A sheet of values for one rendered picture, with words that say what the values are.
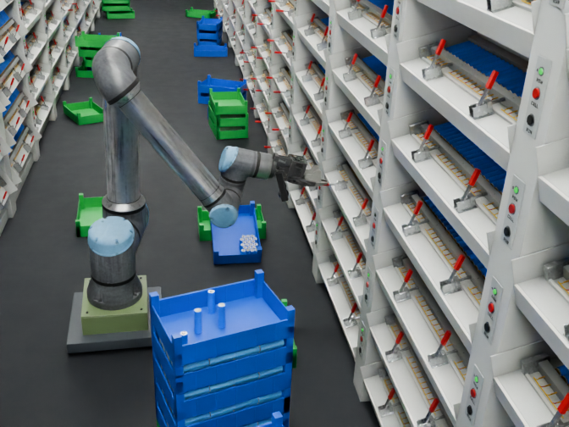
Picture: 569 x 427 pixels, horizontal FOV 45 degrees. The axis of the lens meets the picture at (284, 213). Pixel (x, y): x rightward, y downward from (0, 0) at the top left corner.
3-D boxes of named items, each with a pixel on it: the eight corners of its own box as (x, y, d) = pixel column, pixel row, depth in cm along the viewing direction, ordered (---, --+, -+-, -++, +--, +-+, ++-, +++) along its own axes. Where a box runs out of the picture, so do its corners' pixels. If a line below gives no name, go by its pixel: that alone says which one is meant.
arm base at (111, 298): (91, 314, 228) (89, 291, 223) (83, 282, 243) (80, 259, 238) (147, 304, 235) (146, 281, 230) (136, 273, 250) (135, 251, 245)
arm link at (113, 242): (85, 281, 227) (80, 237, 218) (98, 252, 242) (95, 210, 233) (130, 285, 227) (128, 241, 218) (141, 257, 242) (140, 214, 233)
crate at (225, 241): (261, 262, 290) (262, 249, 285) (213, 264, 287) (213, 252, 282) (253, 213, 311) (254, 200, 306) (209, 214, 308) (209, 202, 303)
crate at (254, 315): (174, 368, 153) (174, 339, 149) (150, 319, 169) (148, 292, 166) (294, 336, 165) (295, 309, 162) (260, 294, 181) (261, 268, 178)
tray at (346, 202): (369, 265, 204) (363, 239, 199) (327, 183, 257) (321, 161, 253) (433, 246, 204) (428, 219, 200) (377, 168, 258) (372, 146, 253)
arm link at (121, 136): (98, 252, 242) (85, 45, 203) (110, 225, 257) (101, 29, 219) (140, 255, 242) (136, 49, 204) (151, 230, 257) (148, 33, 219)
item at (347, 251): (363, 319, 213) (355, 285, 206) (323, 230, 266) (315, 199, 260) (425, 301, 213) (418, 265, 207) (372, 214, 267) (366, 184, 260)
